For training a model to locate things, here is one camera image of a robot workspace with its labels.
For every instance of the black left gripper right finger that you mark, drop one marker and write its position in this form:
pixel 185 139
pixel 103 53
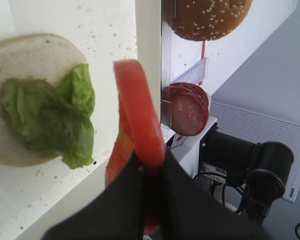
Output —
pixel 188 213

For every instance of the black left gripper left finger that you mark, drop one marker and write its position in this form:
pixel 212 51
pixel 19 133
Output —
pixel 116 214

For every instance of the red tomato slice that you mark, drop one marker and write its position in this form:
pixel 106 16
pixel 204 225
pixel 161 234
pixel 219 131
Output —
pixel 139 127

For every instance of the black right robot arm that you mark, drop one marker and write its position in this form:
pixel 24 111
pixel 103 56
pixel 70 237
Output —
pixel 258 171

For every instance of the sliced meat patties stack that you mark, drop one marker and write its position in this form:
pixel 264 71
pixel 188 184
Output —
pixel 184 108

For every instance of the lettuce leaf on bun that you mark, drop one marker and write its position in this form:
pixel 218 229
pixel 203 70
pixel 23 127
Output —
pixel 53 121

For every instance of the white perforated panel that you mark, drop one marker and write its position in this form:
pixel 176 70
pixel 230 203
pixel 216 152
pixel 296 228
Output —
pixel 259 128

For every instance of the right red strip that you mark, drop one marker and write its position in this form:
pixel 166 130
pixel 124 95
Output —
pixel 203 57

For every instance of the lower right clear holder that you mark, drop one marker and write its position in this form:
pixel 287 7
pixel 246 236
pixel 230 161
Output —
pixel 194 75

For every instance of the bottom bun on tray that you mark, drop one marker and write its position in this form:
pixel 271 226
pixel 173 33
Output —
pixel 38 56

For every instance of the sesame bun front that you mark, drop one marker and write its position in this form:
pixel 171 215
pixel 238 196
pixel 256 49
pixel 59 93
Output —
pixel 208 20

